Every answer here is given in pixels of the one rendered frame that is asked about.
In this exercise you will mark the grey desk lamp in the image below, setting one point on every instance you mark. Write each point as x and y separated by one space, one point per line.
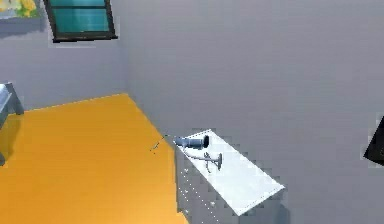
192 143

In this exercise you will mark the white chest of drawers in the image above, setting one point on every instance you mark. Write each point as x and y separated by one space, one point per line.
230 180

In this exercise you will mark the black framed teal window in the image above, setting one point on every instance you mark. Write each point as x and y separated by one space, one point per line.
81 19

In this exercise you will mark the black flat television set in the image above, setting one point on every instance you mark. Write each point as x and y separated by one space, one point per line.
376 145

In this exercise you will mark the yellow framed wall picture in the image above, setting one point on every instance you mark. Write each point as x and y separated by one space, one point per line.
20 8

